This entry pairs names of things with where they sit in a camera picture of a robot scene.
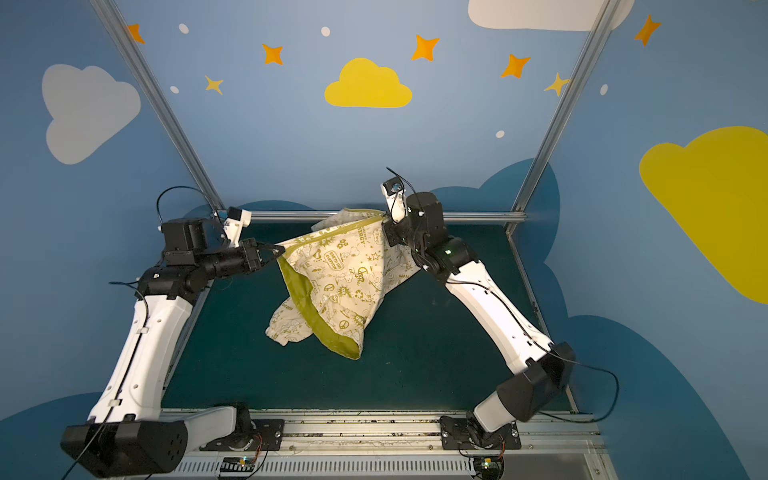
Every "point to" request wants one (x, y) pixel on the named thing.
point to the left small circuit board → (238, 464)
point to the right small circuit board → (490, 467)
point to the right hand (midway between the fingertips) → (396, 206)
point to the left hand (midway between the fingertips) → (280, 249)
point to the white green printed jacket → (337, 274)
